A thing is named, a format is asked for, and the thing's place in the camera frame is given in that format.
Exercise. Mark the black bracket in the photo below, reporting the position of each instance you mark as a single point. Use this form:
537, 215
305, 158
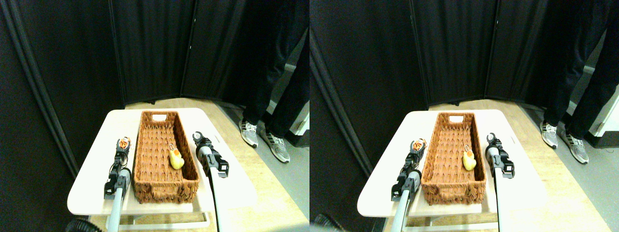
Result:
509, 169

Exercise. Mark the orange tiger toy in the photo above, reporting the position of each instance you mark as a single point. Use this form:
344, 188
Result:
420, 143
125, 142

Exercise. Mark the brown wicker basket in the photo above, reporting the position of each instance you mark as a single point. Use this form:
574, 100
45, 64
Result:
164, 191
452, 192

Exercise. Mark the low white table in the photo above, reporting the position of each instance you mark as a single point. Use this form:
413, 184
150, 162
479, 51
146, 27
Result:
191, 118
486, 120

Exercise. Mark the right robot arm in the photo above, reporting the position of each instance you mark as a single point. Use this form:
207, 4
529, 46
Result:
492, 154
204, 153

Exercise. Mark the yellow duck toy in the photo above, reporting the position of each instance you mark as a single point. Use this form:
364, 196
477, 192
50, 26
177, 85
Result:
177, 161
469, 162

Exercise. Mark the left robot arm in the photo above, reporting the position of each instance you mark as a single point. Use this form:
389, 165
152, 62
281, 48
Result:
401, 212
115, 212

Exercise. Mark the person's legs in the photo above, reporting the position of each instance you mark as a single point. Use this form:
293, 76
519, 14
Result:
563, 72
263, 72

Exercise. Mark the curtain stand pole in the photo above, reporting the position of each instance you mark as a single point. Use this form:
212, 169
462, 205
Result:
336, 89
41, 87

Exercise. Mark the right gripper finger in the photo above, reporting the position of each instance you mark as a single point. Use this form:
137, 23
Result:
204, 138
496, 139
488, 139
195, 138

